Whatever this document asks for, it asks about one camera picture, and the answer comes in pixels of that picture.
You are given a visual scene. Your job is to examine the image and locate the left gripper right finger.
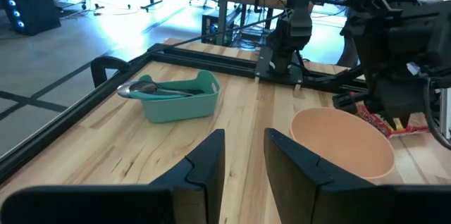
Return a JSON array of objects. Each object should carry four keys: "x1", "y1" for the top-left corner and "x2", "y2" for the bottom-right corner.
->
[{"x1": 264, "y1": 127, "x2": 451, "y2": 224}]

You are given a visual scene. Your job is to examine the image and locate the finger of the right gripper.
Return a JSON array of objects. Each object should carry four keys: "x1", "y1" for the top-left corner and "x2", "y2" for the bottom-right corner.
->
[
  {"x1": 332, "y1": 89, "x2": 370, "y2": 115},
  {"x1": 384, "y1": 110, "x2": 414, "y2": 130}
]

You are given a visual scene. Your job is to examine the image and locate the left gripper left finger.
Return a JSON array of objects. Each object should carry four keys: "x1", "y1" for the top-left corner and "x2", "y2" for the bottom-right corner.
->
[{"x1": 0, "y1": 128, "x2": 226, "y2": 224}]

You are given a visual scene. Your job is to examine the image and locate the red yellow ramen packet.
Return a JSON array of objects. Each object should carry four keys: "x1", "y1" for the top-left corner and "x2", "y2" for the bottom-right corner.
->
[{"x1": 352, "y1": 92, "x2": 431, "y2": 139}]

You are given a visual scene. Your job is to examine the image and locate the orange plastic bowl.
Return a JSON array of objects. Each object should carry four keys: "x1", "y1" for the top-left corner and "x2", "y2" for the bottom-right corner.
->
[{"x1": 289, "y1": 106, "x2": 396, "y2": 182}]

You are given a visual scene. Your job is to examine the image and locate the teal plastic basket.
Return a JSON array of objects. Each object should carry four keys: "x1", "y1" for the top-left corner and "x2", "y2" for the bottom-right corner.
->
[{"x1": 138, "y1": 70, "x2": 221, "y2": 124}]

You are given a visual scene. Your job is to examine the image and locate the silver metal spoon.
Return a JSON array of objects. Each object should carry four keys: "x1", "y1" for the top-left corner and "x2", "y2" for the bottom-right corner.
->
[{"x1": 116, "y1": 81, "x2": 198, "y2": 100}]

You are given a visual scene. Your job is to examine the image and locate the black computer tower blue lights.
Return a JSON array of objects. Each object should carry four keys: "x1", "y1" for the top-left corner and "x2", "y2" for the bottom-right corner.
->
[{"x1": 0, "y1": 0, "x2": 62, "y2": 37}]

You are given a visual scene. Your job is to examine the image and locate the black arched frame cable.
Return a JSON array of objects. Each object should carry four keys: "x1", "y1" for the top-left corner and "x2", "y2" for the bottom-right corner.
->
[{"x1": 90, "y1": 56, "x2": 132, "y2": 88}]

